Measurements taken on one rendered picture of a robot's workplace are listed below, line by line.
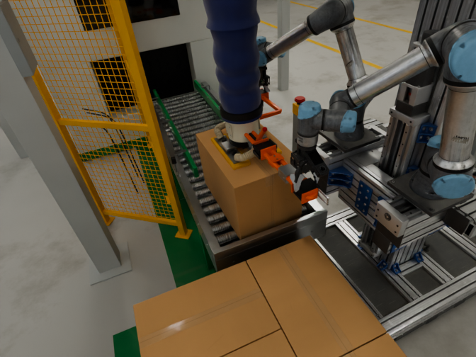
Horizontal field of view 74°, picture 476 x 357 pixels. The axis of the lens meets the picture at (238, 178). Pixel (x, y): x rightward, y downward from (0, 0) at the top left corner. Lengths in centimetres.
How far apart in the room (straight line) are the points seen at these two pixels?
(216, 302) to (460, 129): 120
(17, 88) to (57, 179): 53
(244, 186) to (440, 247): 142
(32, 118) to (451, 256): 253
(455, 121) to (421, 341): 146
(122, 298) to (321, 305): 141
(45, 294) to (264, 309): 171
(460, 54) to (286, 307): 117
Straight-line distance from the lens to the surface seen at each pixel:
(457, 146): 118
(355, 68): 173
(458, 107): 112
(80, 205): 219
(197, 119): 310
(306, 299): 161
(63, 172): 205
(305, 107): 110
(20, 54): 178
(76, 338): 244
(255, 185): 157
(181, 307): 164
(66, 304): 262
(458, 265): 241
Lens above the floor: 193
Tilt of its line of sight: 39 degrees down
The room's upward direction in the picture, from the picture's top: 6 degrees counter-clockwise
